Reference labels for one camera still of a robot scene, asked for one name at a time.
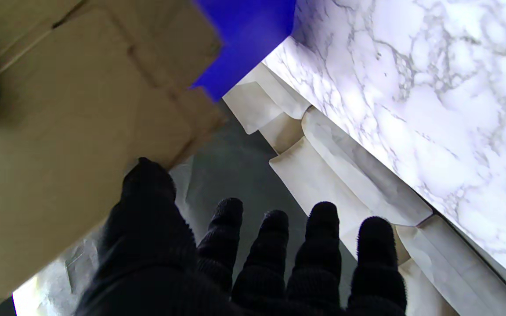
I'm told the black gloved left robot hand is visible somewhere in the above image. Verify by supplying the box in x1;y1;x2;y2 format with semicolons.
75;157;408;316

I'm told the blue plastic recycling bin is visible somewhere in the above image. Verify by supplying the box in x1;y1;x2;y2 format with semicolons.
190;0;297;102

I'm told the brown cardboard box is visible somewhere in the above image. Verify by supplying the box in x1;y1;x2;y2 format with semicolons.
0;0;227;310

